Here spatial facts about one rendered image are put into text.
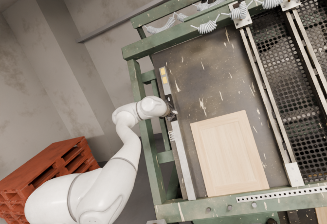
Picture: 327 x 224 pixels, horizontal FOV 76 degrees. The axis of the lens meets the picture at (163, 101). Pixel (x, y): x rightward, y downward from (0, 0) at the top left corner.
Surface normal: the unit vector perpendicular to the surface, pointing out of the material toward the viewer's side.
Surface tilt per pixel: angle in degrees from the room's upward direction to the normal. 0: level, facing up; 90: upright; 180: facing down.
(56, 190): 24
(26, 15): 90
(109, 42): 90
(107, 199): 57
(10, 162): 90
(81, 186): 19
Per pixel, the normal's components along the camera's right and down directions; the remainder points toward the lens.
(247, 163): -0.36, -0.15
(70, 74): -0.33, 0.39
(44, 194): -0.43, -0.58
